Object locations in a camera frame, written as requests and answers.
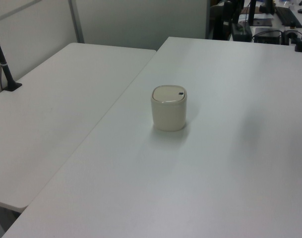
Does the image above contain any black keyboard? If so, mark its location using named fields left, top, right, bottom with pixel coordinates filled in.
left=274, top=6, right=302, bottom=28

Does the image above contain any black clamped pole with cable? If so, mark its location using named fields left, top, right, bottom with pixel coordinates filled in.
left=0, top=21, right=23, bottom=92

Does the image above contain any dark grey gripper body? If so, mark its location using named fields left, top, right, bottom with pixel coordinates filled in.
left=231, top=22, right=253, bottom=35

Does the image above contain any white side table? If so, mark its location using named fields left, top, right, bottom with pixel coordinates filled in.
left=0, top=42, right=158, bottom=209

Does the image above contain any beige trash bin lid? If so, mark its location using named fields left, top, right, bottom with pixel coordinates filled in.
left=152, top=85, right=186, bottom=104

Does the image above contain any black monitor stand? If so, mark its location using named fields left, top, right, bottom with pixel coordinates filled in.
left=247, top=0, right=257, bottom=26

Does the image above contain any black electronics box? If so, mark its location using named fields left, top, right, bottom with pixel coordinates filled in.
left=254, top=27, right=283, bottom=45

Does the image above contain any beige round trash bin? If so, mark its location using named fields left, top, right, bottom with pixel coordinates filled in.
left=150, top=85, right=188, bottom=132

